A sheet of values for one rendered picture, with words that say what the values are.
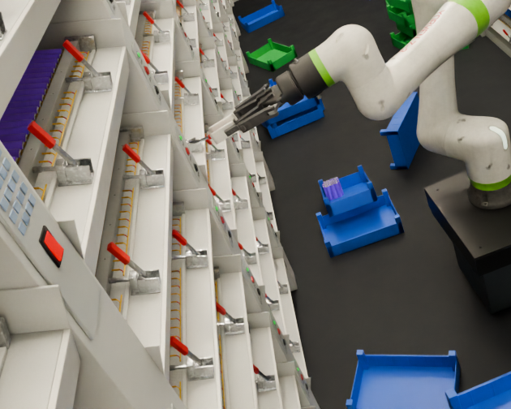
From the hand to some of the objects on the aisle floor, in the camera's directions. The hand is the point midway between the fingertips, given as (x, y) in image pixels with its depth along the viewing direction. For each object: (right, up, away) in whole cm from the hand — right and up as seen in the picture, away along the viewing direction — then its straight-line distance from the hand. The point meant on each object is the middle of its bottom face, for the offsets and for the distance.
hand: (224, 128), depth 155 cm
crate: (+46, -16, +115) cm, 125 cm away
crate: (+50, -28, +104) cm, 119 cm away
